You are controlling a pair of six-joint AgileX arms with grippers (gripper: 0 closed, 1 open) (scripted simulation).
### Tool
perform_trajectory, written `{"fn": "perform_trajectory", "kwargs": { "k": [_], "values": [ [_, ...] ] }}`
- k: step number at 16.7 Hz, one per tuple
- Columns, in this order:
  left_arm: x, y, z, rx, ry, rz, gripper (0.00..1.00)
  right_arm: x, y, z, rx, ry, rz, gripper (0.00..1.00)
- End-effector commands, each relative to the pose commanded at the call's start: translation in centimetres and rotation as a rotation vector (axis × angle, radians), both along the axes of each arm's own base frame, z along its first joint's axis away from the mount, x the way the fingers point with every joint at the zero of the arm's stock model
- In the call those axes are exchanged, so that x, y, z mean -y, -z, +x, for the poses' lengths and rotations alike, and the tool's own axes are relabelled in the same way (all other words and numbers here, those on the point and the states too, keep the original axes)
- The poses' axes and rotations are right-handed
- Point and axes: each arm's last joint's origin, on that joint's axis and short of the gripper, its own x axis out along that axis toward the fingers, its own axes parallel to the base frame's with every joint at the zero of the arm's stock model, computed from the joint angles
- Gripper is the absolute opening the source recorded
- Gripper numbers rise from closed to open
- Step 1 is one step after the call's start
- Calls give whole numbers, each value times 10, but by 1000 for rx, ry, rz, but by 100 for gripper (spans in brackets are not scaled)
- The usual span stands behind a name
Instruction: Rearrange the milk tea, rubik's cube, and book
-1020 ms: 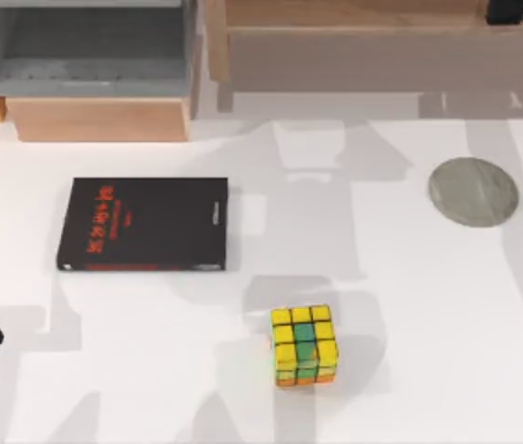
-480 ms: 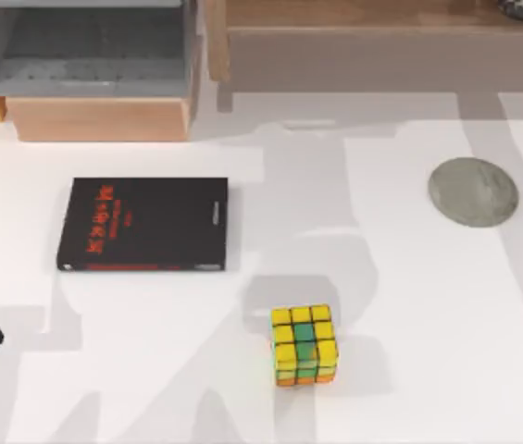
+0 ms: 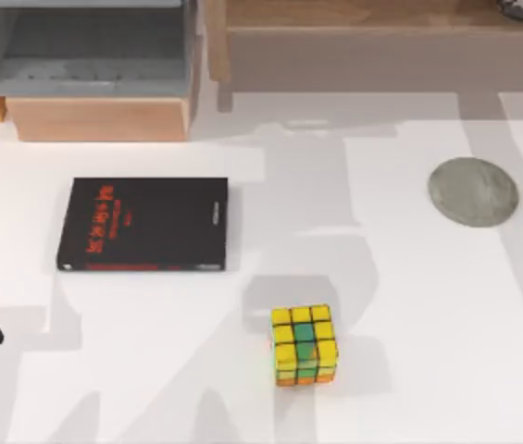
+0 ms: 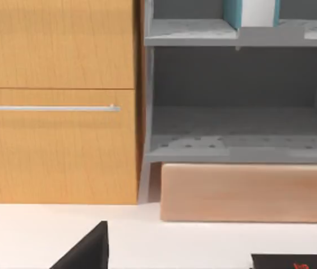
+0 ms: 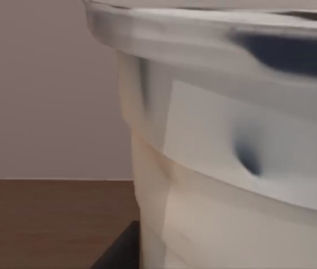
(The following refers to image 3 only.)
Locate black book with red lettering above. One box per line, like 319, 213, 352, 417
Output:
56, 177, 230, 273

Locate yellow and green puzzle cube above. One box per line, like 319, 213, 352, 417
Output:
269, 303, 340, 389

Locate pale wooden drawer front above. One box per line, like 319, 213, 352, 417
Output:
5, 95, 193, 142

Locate wooden open shelf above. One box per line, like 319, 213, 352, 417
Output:
208, 0, 523, 114

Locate round grey stone coaster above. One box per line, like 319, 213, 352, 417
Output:
427, 156, 520, 229

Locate speckled grey pot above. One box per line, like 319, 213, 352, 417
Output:
495, 0, 523, 20

